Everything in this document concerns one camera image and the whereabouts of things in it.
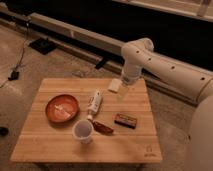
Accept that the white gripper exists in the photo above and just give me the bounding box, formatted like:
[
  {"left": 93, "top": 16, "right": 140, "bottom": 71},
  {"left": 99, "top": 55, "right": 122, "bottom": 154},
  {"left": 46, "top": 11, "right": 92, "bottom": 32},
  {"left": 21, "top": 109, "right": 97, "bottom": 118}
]
[{"left": 121, "top": 71, "right": 138, "bottom": 85}]

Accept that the white tube bottle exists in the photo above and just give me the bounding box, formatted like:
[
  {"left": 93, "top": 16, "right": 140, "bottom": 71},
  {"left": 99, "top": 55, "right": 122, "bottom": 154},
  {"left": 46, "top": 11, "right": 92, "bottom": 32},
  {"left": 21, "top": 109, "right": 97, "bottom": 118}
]
[{"left": 87, "top": 90, "right": 102, "bottom": 120}]

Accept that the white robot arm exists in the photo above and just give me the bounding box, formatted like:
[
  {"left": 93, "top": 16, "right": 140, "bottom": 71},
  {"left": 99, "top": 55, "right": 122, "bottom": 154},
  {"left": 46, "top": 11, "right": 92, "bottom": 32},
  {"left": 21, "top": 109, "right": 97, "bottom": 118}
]
[{"left": 121, "top": 38, "right": 213, "bottom": 171}]

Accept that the long white floor rail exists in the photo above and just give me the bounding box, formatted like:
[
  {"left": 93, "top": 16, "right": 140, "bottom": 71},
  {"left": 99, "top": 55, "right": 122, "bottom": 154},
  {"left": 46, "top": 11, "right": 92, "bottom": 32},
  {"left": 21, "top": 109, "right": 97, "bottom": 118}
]
[{"left": 0, "top": 6, "right": 213, "bottom": 91}]

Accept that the orange-red bowl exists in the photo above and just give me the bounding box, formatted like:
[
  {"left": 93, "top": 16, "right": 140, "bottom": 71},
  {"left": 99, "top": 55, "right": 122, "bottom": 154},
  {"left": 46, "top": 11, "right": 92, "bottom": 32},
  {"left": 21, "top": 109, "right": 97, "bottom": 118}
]
[{"left": 45, "top": 94, "right": 79, "bottom": 123}]

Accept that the dark red rectangular box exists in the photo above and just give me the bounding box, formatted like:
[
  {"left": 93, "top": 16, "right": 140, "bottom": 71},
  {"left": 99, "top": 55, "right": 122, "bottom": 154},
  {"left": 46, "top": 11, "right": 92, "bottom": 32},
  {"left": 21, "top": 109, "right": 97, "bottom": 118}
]
[{"left": 114, "top": 114, "right": 137, "bottom": 129}]

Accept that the black floor plate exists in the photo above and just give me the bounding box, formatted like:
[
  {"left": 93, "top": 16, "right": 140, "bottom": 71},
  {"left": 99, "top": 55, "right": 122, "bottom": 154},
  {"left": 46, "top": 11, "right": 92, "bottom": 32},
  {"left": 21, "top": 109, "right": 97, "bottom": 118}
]
[{"left": 29, "top": 38, "right": 56, "bottom": 55}]

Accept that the dark red pepper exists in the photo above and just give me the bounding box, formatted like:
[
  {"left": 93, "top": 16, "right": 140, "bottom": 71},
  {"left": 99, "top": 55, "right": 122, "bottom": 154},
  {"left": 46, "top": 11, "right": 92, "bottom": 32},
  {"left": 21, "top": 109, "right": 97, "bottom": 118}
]
[{"left": 93, "top": 121, "right": 113, "bottom": 134}]

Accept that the small white block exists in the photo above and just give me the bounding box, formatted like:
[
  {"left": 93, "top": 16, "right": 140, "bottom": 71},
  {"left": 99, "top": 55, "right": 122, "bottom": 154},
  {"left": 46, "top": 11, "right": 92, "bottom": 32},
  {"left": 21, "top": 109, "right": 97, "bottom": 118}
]
[{"left": 108, "top": 79, "right": 121, "bottom": 93}]

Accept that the black cable with plug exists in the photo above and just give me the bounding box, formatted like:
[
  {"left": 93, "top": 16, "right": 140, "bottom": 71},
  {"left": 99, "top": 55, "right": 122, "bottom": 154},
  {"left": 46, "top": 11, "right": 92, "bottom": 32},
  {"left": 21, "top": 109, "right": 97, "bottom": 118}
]
[{"left": 7, "top": 19, "right": 32, "bottom": 82}]

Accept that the wooden table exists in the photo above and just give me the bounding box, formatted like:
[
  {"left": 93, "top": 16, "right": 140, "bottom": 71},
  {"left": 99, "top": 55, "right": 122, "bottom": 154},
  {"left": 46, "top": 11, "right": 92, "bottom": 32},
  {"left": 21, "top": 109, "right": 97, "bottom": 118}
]
[{"left": 11, "top": 78, "right": 162, "bottom": 164}]

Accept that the white ceramic cup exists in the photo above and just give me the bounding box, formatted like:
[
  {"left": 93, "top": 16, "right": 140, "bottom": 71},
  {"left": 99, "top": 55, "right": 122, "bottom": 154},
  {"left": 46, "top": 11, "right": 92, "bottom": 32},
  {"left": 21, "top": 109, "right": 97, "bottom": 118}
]
[{"left": 72, "top": 120, "right": 93, "bottom": 144}]

